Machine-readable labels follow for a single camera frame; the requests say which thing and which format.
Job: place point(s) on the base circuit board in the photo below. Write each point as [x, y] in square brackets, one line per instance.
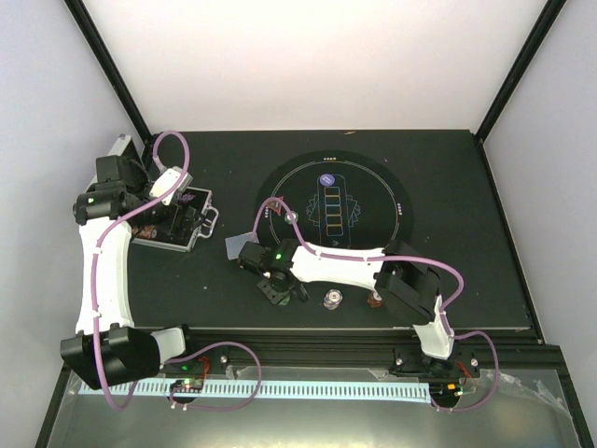
[187, 386]
[451, 389]

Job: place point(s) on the blue playing card deck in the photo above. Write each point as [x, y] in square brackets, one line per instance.
[234, 244]

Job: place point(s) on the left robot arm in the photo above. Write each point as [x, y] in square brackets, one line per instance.
[107, 348]

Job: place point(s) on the round black poker mat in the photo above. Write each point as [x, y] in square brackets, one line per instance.
[367, 208]

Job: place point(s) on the red triangle marker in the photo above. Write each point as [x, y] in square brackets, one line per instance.
[276, 205]

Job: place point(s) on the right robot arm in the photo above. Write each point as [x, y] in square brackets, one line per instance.
[408, 285]

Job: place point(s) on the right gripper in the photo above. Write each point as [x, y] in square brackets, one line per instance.
[273, 296]

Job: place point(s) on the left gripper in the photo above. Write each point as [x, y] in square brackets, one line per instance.
[185, 228]

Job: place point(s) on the left base circuit board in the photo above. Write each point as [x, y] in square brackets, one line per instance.
[187, 386]

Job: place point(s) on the black aluminium rail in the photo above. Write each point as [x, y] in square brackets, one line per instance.
[317, 347]

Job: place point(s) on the green poker chip stack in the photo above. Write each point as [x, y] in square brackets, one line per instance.
[285, 300]

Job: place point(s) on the blue white poker chip stack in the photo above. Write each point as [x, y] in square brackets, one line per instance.
[332, 299]

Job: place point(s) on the purple round button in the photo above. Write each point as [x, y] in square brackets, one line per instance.
[327, 180]

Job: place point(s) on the aluminium poker chip case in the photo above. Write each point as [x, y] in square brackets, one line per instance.
[125, 202]

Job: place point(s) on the white slotted cable duct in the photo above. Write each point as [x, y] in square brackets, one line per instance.
[274, 389]

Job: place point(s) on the red brown poker chip stack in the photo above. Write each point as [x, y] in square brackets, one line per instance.
[374, 299]

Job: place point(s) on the right base circuit board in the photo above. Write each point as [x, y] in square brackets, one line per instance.
[451, 389]

